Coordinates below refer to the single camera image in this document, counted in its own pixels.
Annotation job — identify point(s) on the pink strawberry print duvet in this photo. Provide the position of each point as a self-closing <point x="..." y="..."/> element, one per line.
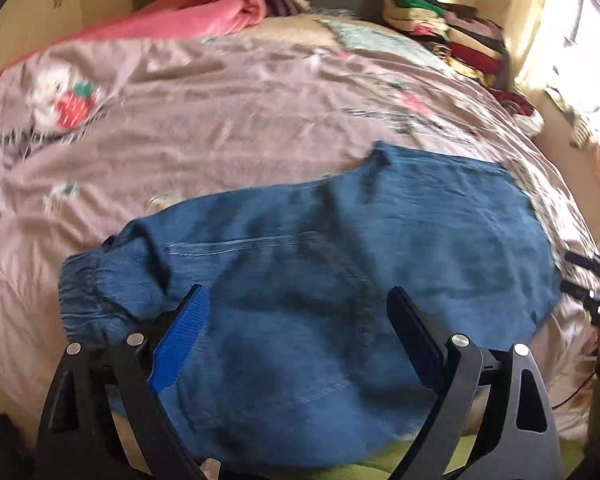
<point x="190" y="125"/>

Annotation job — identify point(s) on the pile of folded clothes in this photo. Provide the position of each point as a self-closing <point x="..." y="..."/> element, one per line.
<point x="450" y="35"/>

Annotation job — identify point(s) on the pink blanket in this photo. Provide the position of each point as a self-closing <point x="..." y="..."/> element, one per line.
<point x="180" y="15"/>

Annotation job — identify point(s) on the cream curtain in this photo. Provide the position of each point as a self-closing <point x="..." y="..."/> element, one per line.
<point x="545" y="25"/>

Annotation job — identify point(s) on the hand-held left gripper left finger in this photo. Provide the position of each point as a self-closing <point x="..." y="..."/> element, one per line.
<point x="180" y="340"/>

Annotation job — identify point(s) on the heap of white red clothes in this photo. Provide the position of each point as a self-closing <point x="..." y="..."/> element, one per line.
<point x="522" y="110"/>

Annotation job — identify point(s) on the white wardrobe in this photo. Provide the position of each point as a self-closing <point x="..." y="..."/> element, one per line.
<point x="35" y="5"/>

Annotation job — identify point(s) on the blue denim pants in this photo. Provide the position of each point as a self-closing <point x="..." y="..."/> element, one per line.
<point x="360" y="260"/>

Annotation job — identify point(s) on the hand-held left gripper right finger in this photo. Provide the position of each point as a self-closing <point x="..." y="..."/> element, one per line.
<point x="417" y="335"/>

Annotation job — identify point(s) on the floral cloth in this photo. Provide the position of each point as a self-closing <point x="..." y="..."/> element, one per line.
<point x="587" y="125"/>

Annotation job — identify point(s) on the lime green cloth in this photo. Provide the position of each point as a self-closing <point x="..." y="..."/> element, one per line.
<point x="480" y="460"/>

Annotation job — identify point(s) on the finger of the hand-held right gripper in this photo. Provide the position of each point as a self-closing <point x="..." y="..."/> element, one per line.
<point x="585" y="294"/>
<point x="592" y="266"/>

